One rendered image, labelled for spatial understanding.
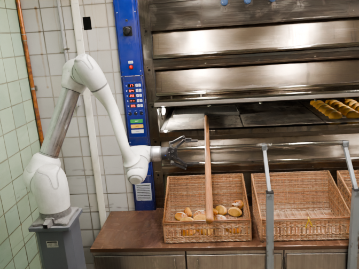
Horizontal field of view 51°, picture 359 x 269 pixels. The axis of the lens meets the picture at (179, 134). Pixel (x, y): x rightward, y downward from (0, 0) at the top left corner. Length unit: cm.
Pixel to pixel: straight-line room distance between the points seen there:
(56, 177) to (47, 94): 109
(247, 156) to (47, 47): 160
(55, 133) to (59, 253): 61
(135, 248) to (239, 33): 156
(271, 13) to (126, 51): 99
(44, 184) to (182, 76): 124
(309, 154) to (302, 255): 73
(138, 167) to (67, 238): 50
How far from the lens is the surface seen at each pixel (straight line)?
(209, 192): 160
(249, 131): 269
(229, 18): 261
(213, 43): 259
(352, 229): 242
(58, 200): 192
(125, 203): 295
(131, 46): 261
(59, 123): 207
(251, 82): 262
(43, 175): 190
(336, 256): 255
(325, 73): 272
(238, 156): 273
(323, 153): 283
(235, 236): 244
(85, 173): 294
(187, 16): 261
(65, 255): 202
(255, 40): 260
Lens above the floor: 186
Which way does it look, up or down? 15 degrees down
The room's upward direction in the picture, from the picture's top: 4 degrees counter-clockwise
